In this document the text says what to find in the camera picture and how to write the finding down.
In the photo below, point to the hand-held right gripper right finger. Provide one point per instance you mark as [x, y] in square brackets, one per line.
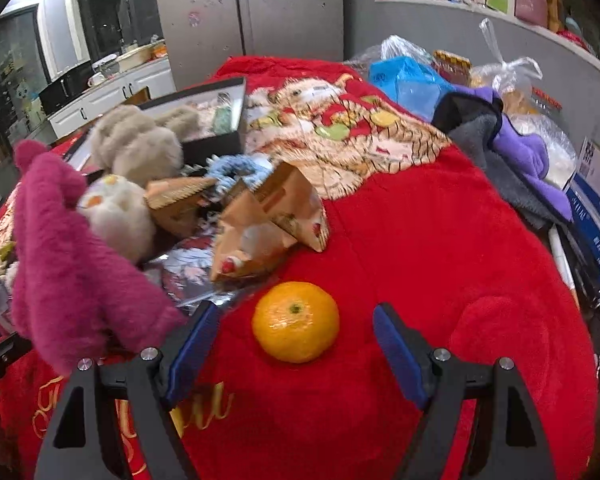
[397, 355]

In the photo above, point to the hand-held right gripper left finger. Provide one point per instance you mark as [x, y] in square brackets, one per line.
[195, 350]

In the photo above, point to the orange tangerine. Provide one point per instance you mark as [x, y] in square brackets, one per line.
[296, 321]

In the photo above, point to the pink plush toy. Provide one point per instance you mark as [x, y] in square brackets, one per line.
[65, 270]

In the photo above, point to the black shallow box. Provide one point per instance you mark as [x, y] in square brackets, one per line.
[215, 147]

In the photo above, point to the beige plush toy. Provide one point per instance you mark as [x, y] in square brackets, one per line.
[130, 145]

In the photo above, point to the silver printed foil packet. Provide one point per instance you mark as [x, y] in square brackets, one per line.
[190, 265]

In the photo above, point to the kraft paper snack packet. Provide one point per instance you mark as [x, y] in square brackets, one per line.
[290, 205]
[245, 250]

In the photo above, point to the red printed blanket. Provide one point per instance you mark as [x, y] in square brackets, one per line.
[405, 240]

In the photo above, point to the white plush toy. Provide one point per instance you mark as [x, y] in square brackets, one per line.
[115, 215]

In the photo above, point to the blue scrunchie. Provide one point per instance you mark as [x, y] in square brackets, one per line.
[230, 167]

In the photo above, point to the grey cloth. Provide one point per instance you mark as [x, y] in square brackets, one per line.
[500, 165]

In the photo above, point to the purple cloth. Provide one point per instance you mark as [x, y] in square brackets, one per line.
[525, 155]

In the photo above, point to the black cloth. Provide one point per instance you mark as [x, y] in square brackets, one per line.
[462, 110]

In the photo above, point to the white kitchen cabinet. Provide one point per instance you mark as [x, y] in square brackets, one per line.
[110, 95]

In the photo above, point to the blue plastic bag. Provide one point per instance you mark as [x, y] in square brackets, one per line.
[405, 80]

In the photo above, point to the black microwave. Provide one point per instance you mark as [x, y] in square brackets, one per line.
[65, 87]

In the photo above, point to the clear knotted plastic bag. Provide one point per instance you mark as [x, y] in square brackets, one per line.
[520, 95]

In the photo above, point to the white mug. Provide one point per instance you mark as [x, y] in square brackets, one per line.
[96, 79]

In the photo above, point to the glass sliding door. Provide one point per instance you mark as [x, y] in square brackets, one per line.
[10, 70]

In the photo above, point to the beige food container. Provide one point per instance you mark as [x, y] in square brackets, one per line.
[130, 57]

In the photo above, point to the silver refrigerator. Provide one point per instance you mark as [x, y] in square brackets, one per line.
[230, 10]

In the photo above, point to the dark kitchen window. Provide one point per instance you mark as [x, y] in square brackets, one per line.
[120, 10]

